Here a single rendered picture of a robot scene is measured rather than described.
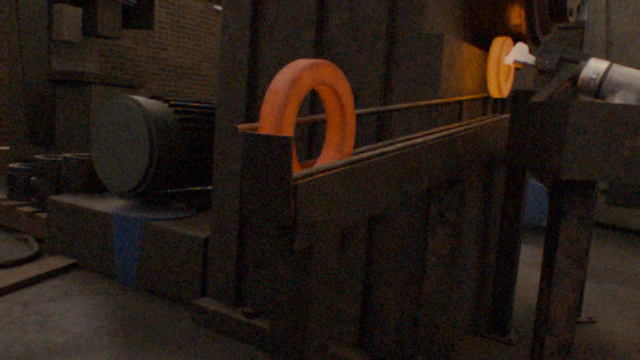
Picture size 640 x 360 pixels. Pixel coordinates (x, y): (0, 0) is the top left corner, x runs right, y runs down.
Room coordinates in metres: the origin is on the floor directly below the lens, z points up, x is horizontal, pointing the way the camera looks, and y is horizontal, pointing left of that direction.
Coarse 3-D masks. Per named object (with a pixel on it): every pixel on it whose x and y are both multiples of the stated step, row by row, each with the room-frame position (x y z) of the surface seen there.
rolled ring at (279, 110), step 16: (304, 64) 0.68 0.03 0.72; (320, 64) 0.70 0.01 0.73; (288, 80) 0.66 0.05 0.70; (304, 80) 0.68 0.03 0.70; (320, 80) 0.71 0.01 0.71; (336, 80) 0.74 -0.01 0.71; (272, 96) 0.66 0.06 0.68; (288, 96) 0.65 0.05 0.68; (304, 96) 0.68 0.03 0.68; (320, 96) 0.76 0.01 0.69; (336, 96) 0.75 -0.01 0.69; (272, 112) 0.65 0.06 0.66; (288, 112) 0.65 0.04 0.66; (336, 112) 0.77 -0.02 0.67; (352, 112) 0.78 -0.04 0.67; (272, 128) 0.64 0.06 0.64; (288, 128) 0.65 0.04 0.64; (336, 128) 0.77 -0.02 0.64; (352, 128) 0.79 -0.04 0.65; (336, 144) 0.77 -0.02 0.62; (352, 144) 0.79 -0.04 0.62; (320, 160) 0.77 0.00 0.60
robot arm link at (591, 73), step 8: (592, 64) 1.32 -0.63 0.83; (600, 64) 1.32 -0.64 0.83; (584, 72) 1.32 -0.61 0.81; (592, 72) 1.31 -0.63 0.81; (600, 72) 1.30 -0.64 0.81; (584, 80) 1.32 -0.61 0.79; (592, 80) 1.31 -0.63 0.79; (584, 88) 1.33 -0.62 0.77; (592, 88) 1.32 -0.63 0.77; (592, 96) 1.34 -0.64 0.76
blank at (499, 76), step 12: (492, 48) 1.42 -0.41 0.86; (504, 48) 1.42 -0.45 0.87; (492, 60) 1.41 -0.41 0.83; (504, 60) 1.43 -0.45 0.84; (492, 72) 1.41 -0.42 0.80; (504, 72) 1.50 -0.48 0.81; (492, 84) 1.42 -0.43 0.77; (504, 84) 1.45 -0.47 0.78; (492, 96) 1.46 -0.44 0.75; (504, 96) 1.46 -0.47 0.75
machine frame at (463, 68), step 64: (256, 0) 1.56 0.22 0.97; (320, 0) 1.44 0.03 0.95; (384, 0) 1.32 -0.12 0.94; (448, 0) 1.42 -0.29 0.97; (256, 64) 1.56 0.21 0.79; (384, 64) 1.33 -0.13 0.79; (448, 64) 1.30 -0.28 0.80; (320, 128) 1.43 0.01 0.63; (384, 128) 1.34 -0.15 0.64; (256, 256) 1.54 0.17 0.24; (384, 256) 1.32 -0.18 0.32; (192, 320) 1.59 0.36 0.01; (256, 320) 1.48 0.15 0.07; (384, 320) 1.31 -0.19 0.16
